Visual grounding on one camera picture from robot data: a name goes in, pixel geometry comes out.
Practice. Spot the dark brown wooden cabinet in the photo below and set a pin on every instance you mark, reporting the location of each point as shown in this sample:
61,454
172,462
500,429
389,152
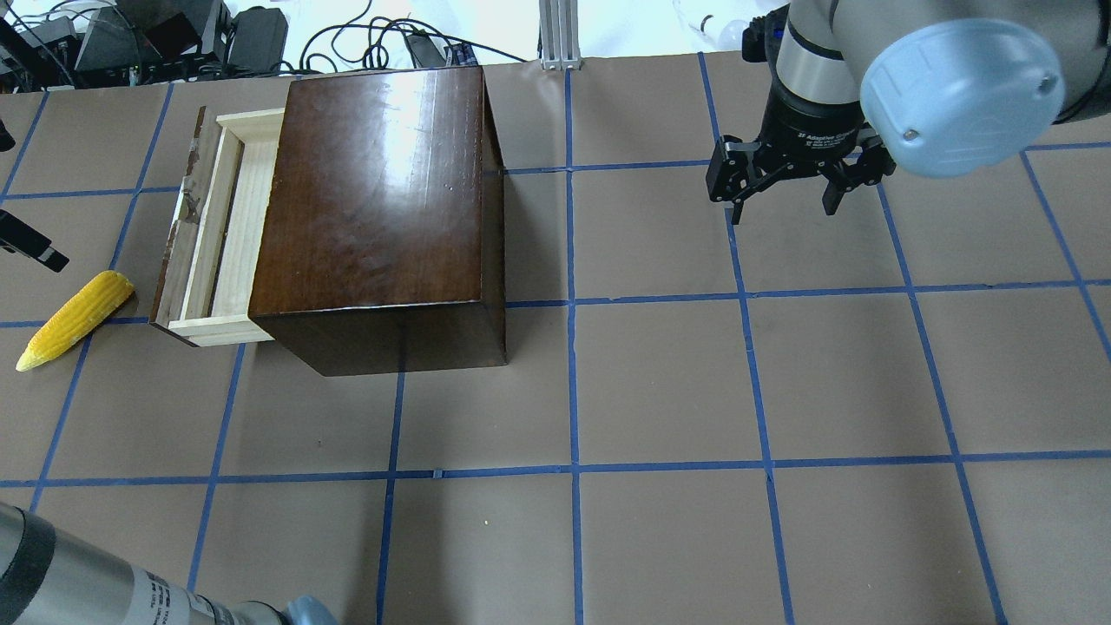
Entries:
382,249

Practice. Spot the yellow corn cob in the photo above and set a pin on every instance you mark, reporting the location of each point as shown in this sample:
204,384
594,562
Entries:
81,315

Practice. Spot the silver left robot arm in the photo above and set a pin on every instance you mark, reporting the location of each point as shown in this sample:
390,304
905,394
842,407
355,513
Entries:
52,577

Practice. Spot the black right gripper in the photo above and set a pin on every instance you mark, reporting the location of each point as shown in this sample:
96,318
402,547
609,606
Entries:
809,131

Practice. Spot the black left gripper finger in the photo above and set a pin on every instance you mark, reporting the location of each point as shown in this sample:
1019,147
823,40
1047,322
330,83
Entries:
18,237

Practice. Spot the wooden drawer with brass plate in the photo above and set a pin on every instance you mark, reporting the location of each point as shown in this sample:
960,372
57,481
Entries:
208,266

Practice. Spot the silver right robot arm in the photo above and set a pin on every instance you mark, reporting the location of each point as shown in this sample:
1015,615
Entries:
862,89

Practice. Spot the black power supplies pile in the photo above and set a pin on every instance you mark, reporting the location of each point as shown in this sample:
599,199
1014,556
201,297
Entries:
104,44

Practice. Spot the aluminium frame post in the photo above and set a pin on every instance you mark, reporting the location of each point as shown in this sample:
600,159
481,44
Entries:
559,45

